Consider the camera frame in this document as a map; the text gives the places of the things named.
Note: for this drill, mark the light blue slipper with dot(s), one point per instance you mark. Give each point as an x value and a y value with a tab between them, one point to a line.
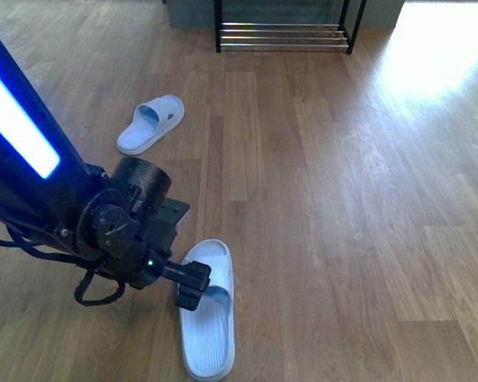
151	121
208	333

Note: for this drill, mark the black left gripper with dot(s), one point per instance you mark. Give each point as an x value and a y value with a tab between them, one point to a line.
128	234

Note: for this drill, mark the black robot arm blue light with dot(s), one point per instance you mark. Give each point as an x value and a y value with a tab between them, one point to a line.
57	207

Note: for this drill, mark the black metal shoe rack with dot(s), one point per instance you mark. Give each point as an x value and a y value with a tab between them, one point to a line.
250	36

